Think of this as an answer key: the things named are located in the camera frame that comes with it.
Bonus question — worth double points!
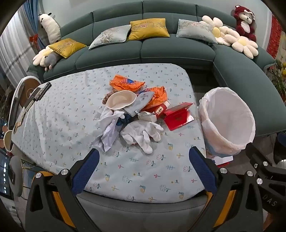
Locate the red monkey plush toy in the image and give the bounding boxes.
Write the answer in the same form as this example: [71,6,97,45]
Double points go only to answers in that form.
[233,6,257,42]

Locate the bin with white plastic liner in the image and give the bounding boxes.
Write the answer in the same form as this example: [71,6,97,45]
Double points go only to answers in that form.
[198,87,256,157]

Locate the white glove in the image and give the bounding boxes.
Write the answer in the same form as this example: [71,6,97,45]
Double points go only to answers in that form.
[120,122,153,155]
[143,120,164,142]

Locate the grey cloth pouch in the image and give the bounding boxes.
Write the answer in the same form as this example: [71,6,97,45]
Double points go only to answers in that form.
[124,92,156,117]

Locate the green sectional sofa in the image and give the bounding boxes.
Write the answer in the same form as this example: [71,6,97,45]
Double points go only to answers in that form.
[27,0,284,137]

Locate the white sheer curtain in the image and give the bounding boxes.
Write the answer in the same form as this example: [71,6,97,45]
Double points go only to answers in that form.
[0,33,34,75]

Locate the small yellow embroidered cushion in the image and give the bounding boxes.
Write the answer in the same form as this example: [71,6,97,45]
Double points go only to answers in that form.
[49,38,87,59]

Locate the black comb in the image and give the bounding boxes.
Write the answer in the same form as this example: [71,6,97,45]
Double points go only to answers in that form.
[33,82,52,101]

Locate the black remote control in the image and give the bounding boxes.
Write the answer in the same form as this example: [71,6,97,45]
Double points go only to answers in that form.
[23,87,42,109]

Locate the floral light blue tablecloth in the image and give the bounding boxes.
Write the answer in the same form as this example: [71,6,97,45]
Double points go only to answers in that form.
[11,63,207,203]

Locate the dark blue scrap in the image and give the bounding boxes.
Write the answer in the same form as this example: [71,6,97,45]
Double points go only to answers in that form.
[116,114,132,125]

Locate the red wall decoration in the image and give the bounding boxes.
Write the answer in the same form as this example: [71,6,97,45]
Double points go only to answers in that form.
[267,13,285,58]

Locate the orange plastic bag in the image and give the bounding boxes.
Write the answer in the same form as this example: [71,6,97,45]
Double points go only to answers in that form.
[141,87,168,112]
[109,75,146,93]

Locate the grey-blue embroidered cushion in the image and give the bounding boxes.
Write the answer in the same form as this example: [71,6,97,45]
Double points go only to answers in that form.
[176,19,218,44]
[89,24,131,50]

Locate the red curtain bow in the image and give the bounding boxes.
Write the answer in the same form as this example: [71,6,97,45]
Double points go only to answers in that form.
[29,33,39,48]

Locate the grey plush toy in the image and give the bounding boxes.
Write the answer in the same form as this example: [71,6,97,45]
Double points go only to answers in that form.
[43,52,62,72]

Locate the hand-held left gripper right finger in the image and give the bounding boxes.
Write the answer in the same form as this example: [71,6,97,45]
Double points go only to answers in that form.
[189,146,265,232]

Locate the white flower cushion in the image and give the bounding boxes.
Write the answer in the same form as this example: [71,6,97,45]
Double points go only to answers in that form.
[225,29,259,59]
[33,46,55,66]
[202,15,235,46]

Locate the potted green plant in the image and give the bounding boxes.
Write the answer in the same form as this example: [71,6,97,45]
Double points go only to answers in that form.
[268,59,286,99]

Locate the red cardboard box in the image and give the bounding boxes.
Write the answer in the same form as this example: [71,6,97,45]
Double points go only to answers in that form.
[163,102,195,132]

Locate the round white side table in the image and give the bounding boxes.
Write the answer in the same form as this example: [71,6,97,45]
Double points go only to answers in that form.
[9,76,43,125]

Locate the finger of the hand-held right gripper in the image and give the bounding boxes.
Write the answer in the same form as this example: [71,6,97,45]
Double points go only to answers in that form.
[245,145,286,190]

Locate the small white purse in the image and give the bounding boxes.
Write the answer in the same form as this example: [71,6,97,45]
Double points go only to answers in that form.
[137,111,157,123]

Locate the blue curtain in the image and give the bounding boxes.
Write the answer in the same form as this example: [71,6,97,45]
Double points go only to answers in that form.
[21,0,48,48]

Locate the red paper cup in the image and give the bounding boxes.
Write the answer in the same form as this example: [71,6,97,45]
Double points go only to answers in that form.
[147,103,171,120]

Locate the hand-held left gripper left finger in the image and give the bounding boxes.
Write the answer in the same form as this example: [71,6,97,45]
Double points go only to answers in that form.
[25,148,101,232]

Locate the large yellow embroidered cushion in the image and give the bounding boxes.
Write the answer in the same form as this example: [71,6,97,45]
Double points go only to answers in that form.
[128,18,170,41]

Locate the cream paper bowl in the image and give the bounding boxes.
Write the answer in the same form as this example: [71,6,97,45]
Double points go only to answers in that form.
[106,90,137,110]

